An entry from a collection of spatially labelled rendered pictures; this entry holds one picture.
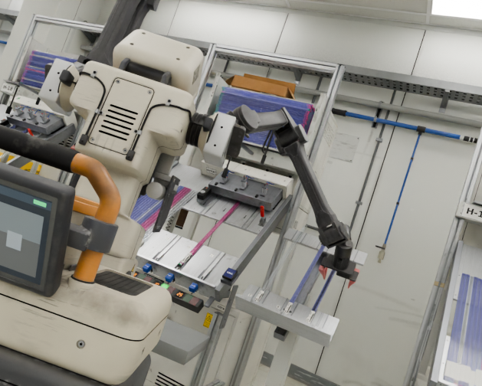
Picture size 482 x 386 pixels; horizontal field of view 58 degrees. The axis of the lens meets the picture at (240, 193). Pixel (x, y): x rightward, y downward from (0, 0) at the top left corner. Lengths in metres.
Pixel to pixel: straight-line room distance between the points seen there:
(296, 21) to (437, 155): 1.74
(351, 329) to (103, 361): 2.95
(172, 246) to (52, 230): 1.26
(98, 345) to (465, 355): 1.24
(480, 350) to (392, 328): 1.87
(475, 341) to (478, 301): 0.18
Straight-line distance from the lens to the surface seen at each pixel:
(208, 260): 1.80
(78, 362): 0.72
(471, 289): 1.87
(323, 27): 4.16
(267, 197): 2.04
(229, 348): 2.04
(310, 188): 1.52
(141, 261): 1.84
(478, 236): 2.22
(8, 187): 0.66
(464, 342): 1.69
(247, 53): 2.49
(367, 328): 3.53
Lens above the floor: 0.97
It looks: 4 degrees up
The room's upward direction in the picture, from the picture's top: 19 degrees clockwise
